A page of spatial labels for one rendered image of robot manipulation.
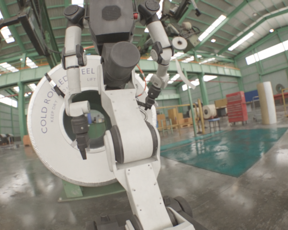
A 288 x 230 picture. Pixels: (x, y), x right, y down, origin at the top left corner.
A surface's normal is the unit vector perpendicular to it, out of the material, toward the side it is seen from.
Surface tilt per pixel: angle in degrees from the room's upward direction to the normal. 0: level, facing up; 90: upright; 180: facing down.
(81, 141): 103
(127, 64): 92
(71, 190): 90
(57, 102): 90
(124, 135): 62
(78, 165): 90
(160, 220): 52
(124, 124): 44
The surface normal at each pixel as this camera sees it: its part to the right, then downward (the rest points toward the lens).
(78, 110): 0.18, 0.16
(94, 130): 0.35, -0.10
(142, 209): 0.26, -0.49
